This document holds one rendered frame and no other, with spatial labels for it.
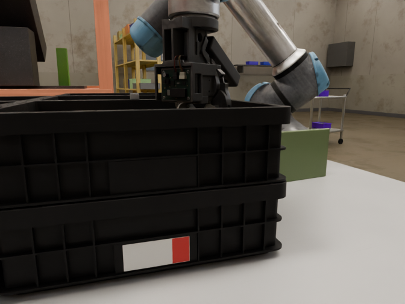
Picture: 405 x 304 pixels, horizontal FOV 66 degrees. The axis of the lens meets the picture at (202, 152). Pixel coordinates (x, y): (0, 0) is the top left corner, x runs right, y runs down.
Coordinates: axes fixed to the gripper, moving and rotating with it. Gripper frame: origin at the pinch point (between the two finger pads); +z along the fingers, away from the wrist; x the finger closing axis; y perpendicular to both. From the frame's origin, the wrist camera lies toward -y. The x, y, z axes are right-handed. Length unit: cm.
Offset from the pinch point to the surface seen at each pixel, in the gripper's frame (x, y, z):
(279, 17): -412, -1028, -235
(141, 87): -465, -431, -7
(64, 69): -205, -101, -23
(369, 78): -137, -1138, -33
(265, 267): 13.1, 2.6, 15.1
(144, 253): 1.0, 14.8, 11.2
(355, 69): -188, -1172, -64
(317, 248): 17.7, -7.2, 15.1
